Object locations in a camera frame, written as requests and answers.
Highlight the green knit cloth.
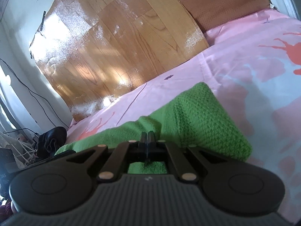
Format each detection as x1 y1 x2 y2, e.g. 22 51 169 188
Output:
56 83 252 162

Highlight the dark navy clothes pile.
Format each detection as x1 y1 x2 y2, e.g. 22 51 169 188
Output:
36 127 67 159

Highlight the pink printed bed sheet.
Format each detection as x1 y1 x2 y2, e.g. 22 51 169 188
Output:
66 9 301 223

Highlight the black wall cable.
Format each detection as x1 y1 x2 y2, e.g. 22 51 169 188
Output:
0 58 69 132

